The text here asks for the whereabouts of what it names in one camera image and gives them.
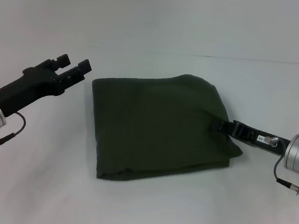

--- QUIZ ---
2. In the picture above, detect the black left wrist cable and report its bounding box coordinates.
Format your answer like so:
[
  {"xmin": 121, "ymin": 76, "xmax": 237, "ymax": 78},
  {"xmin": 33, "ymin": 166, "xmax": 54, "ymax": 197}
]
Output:
[{"xmin": 0, "ymin": 110, "xmax": 28, "ymax": 151}]

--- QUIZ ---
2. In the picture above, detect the dark green FREE! t-shirt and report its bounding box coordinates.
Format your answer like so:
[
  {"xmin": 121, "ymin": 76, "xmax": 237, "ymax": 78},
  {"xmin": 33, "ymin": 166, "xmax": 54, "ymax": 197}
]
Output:
[{"xmin": 82, "ymin": 64, "xmax": 250, "ymax": 193}]

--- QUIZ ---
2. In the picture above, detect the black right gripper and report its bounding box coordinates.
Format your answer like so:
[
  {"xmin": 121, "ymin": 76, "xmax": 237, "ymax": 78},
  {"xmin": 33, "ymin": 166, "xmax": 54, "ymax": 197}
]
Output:
[{"xmin": 206, "ymin": 118, "xmax": 293, "ymax": 158}]

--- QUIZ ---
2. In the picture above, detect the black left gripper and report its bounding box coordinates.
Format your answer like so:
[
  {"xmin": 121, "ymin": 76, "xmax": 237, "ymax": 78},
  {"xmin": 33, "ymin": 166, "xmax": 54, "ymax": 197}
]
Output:
[{"xmin": 0, "ymin": 48, "xmax": 93, "ymax": 125}]

